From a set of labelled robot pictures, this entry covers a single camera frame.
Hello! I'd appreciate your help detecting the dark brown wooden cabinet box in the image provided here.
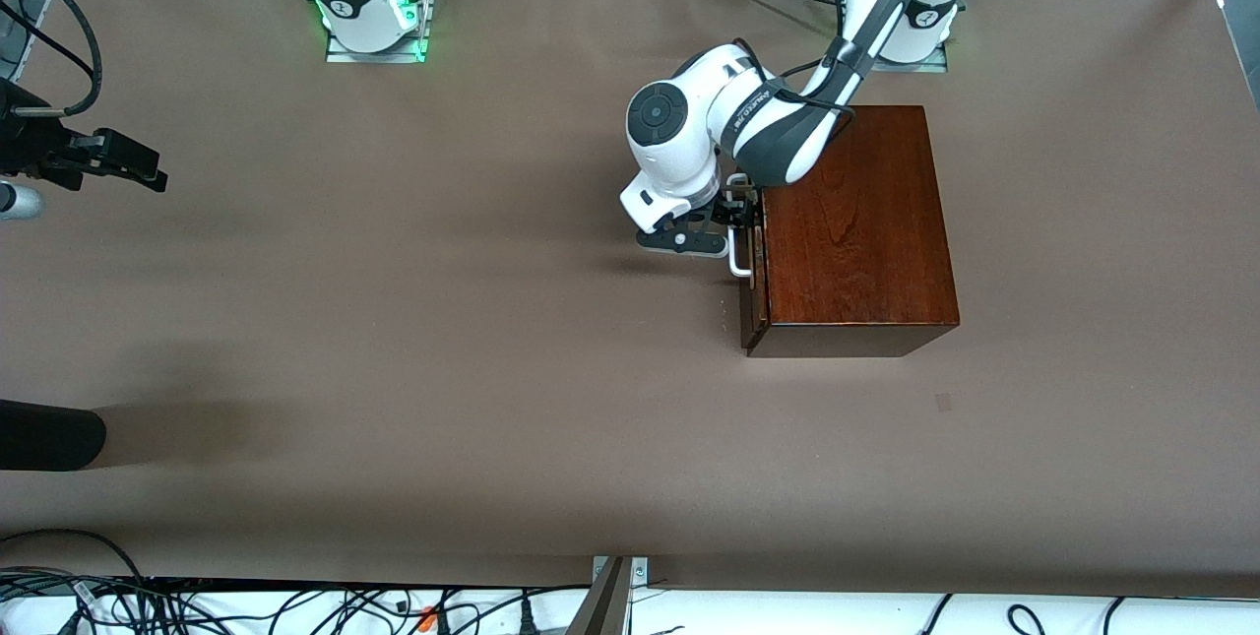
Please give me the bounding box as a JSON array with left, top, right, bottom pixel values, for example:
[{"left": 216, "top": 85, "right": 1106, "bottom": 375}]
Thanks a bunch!
[{"left": 740, "top": 104, "right": 961, "bottom": 358}]

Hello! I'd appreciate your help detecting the silver metal bracket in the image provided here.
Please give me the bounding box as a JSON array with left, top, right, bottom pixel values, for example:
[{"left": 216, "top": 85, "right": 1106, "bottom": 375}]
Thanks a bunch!
[{"left": 592, "top": 556, "right": 650, "bottom": 587}]

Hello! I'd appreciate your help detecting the white drawer handle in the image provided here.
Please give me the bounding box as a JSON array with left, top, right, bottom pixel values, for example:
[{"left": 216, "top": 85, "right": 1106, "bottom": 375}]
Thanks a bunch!
[{"left": 727, "top": 174, "right": 757, "bottom": 279}]

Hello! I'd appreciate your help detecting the grey metal strut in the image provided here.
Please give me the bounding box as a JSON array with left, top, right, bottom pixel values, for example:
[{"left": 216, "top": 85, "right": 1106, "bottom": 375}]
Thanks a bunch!
[{"left": 568, "top": 557, "right": 632, "bottom": 635}]

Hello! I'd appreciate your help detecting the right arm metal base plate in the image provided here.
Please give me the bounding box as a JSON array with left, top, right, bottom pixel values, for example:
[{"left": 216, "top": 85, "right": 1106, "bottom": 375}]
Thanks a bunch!
[{"left": 325, "top": 0, "right": 432, "bottom": 65}]

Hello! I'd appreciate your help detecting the black cylindrical object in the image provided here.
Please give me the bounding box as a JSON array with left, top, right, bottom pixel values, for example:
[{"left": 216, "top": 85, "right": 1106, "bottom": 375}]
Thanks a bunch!
[{"left": 0, "top": 399, "right": 107, "bottom": 472}]

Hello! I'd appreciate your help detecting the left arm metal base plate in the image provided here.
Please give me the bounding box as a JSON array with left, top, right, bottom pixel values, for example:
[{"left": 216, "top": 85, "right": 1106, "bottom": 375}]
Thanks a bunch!
[{"left": 871, "top": 42, "right": 952, "bottom": 75}]

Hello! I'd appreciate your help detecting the wooden drawer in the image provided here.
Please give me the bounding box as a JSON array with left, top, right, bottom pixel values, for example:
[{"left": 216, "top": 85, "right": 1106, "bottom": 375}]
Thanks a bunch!
[{"left": 740, "top": 184, "right": 772, "bottom": 352}]

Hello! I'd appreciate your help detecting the thick black cable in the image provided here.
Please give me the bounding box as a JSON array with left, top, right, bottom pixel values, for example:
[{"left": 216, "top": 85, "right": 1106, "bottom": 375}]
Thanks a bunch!
[{"left": 0, "top": 0, "right": 103, "bottom": 117}]

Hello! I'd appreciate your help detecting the brown table cover sheet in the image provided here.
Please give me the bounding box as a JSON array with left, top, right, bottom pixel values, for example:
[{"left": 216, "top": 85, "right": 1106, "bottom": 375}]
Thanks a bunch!
[{"left": 0, "top": 0, "right": 1260, "bottom": 599}]

